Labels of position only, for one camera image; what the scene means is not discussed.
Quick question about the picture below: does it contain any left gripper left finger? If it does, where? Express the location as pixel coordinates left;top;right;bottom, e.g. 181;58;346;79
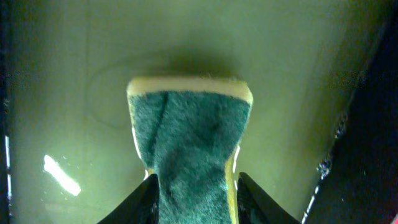
98;174;159;224

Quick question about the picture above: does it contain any yellow green sponge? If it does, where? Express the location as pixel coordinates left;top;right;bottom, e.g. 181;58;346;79
127;77;253;223

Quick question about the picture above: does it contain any dark green tray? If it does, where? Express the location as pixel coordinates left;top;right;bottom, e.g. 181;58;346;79
1;0;395;223

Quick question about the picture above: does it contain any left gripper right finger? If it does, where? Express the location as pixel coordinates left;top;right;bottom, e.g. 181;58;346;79
237;172;300;224

